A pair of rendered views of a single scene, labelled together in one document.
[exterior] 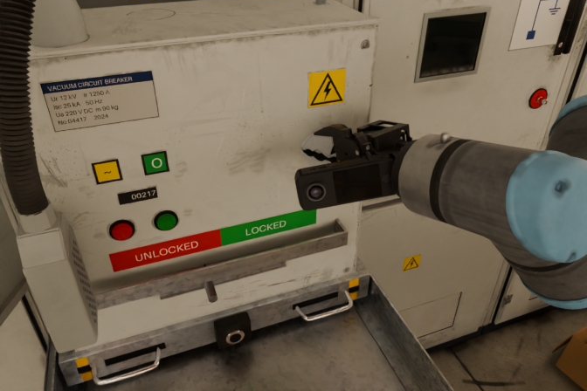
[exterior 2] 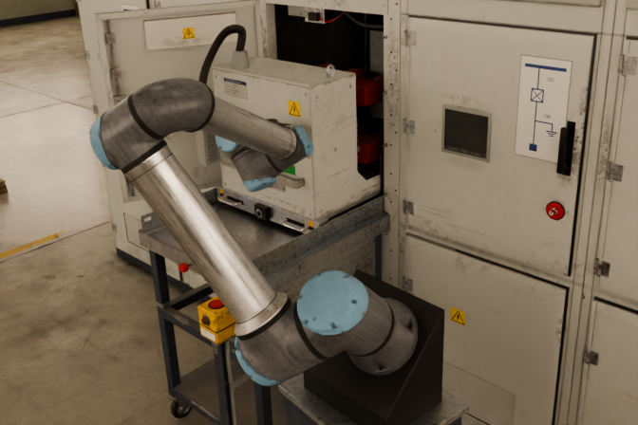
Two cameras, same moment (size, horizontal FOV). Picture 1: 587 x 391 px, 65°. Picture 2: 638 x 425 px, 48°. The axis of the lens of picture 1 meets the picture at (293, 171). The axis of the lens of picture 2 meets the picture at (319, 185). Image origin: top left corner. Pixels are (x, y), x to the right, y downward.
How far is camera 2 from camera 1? 2.19 m
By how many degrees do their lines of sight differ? 58
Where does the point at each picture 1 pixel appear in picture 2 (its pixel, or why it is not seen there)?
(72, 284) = (202, 138)
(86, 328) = (204, 157)
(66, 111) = (228, 88)
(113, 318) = (233, 178)
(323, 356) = (275, 242)
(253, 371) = (254, 230)
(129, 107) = (240, 93)
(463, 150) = not seen: hidden behind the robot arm
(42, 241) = not seen: hidden behind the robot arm
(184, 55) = (253, 80)
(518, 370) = not seen: outside the picture
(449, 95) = (469, 172)
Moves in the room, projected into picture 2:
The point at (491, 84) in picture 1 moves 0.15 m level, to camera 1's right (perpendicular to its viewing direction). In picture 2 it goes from (504, 176) to (538, 193)
